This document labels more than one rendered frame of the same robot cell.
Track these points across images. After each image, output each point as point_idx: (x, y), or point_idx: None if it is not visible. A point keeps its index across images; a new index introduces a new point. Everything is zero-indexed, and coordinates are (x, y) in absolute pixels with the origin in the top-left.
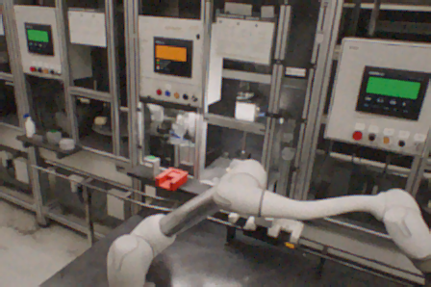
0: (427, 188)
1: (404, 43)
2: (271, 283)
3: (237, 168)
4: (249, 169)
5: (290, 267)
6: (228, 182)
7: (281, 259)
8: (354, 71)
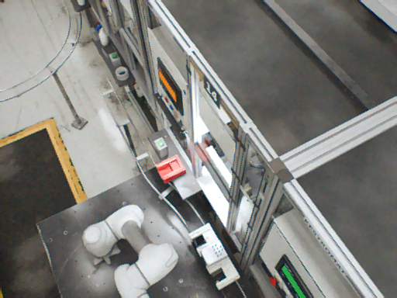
0: None
1: (314, 278)
2: (194, 296)
3: (146, 256)
4: (146, 268)
5: (220, 290)
6: (122, 273)
7: (220, 279)
8: (278, 247)
